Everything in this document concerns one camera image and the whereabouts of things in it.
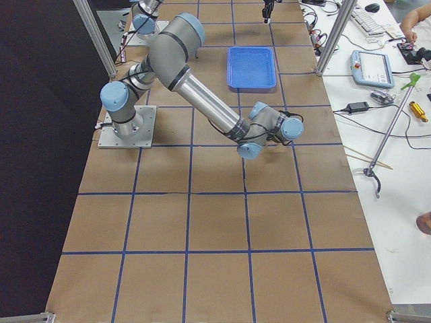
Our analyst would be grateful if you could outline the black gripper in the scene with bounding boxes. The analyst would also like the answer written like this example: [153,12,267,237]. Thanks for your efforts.
[262,0,282,24]

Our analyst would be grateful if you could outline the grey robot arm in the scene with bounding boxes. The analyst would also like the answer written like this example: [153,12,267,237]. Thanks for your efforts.
[100,12,304,159]
[131,0,163,38]

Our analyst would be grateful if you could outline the blue plastic tray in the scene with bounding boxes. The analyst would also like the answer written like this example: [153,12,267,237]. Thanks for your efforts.
[227,46,277,94]

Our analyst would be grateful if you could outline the person hand at desk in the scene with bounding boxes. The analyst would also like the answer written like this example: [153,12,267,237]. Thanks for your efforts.
[403,29,418,43]

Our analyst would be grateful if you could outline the white keyboard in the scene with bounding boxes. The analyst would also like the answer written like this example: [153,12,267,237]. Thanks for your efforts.
[350,8,385,38]

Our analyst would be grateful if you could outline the black computer mouse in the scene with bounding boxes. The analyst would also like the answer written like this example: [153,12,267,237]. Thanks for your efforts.
[364,3,380,13]

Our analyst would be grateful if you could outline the blue teach pendant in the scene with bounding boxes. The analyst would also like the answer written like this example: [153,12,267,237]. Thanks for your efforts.
[350,50,395,89]

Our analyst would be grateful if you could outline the black power adapter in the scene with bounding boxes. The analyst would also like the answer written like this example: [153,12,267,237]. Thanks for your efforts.
[345,102,370,114]

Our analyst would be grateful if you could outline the wooden chopsticks pair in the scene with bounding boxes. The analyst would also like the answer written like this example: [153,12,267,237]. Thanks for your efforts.
[343,145,393,170]

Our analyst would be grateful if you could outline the aluminium frame post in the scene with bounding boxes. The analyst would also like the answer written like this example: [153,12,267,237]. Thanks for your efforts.
[73,0,117,79]
[315,0,356,77]

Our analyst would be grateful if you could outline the green handled reach grabber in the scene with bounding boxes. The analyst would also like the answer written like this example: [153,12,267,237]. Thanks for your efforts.
[362,73,420,199]

